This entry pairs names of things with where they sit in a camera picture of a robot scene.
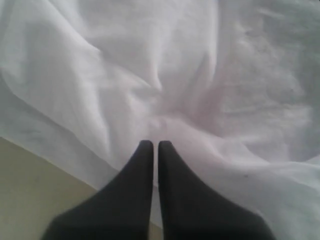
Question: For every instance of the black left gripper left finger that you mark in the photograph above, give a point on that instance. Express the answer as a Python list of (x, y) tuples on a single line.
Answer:
[(119, 211)]

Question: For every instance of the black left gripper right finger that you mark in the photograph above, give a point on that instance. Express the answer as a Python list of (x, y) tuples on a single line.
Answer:
[(191, 210)]

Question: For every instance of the white printed t-shirt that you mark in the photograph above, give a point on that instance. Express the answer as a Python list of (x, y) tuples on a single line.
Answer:
[(233, 84)]

